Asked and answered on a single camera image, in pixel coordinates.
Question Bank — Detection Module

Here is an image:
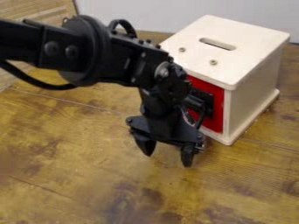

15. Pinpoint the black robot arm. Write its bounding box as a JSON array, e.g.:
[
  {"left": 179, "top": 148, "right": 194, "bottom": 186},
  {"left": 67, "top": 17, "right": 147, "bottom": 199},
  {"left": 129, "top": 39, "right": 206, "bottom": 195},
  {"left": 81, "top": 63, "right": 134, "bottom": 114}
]
[{"left": 0, "top": 15, "right": 205, "bottom": 167}]

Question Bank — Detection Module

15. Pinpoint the red drawer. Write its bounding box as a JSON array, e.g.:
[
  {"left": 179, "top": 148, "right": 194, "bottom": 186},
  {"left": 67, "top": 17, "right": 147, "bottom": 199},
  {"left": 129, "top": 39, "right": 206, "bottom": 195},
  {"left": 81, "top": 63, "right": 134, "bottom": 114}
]
[{"left": 187, "top": 75, "right": 225, "bottom": 133}]

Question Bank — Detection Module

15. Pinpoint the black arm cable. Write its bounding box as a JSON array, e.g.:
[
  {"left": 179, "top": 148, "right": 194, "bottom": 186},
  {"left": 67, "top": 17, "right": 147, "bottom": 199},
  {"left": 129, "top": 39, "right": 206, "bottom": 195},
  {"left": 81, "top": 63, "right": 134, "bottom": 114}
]
[{"left": 0, "top": 59, "right": 81, "bottom": 91}]

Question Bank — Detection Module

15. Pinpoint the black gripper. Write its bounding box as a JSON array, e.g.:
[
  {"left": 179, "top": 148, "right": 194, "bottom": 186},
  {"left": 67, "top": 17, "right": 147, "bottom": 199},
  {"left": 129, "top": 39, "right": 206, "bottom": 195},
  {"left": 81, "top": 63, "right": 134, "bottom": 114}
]
[{"left": 126, "top": 105, "right": 206, "bottom": 167}]

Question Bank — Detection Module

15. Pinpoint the white wooden drawer cabinet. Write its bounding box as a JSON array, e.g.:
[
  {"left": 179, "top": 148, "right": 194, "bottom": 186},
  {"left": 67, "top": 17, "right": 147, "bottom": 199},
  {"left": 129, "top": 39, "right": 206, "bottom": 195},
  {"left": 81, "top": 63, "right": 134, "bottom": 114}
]
[{"left": 162, "top": 15, "right": 290, "bottom": 145}]

